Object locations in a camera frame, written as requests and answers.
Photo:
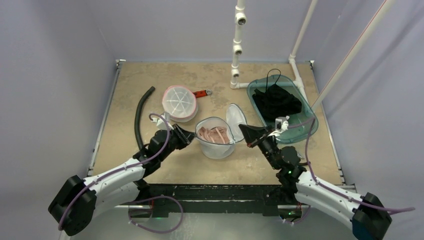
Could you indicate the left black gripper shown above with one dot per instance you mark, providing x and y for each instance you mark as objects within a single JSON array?
[{"x": 184, "y": 137}]

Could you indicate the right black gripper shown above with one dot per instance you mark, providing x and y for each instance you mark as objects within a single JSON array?
[{"x": 260, "y": 138}]

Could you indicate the blue-trimmed white mesh laundry bag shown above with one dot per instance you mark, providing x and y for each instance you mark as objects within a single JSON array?
[{"x": 234, "y": 117}]

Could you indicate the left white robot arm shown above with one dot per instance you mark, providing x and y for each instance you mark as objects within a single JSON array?
[{"x": 81, "y": 199}]

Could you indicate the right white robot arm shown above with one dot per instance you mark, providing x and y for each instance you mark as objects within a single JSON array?
[{"x": 365, "y": 215}]

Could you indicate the pink bra in bag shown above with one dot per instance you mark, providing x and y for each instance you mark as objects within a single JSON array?
[{"x": 216, "y": 135}]

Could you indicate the pink-trimmed white mesh laundry bag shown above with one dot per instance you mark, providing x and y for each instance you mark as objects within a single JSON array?
[{"x": 180, "y": 103}]

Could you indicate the black garment in bin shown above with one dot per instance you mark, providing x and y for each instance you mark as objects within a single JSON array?
[{"x": 275, "y": 101}]

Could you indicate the teal transparent plastic bin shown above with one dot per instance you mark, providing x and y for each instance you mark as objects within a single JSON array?
[{"x": 302, "y": 121}]

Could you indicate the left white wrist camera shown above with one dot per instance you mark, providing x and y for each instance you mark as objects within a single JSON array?
[{"x": 162, "y": 122}]

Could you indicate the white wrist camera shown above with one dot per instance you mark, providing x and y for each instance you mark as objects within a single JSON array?
[
  {"x": 281, "y": 125},
  {"x": 162, "y": 122}
]

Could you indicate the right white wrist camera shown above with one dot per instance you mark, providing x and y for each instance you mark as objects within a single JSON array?
[{"x": 281, "y": 125}]

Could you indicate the red handled tool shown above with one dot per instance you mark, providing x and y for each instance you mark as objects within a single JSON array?
[{"x": 202, "y": 93}]

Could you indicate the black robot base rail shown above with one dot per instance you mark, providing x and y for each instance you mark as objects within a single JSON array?
[{"x": 268, "y": 200}]

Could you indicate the white PVC pipe frame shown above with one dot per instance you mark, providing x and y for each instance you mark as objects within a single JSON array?
[{"x": 274, "y": 47}]

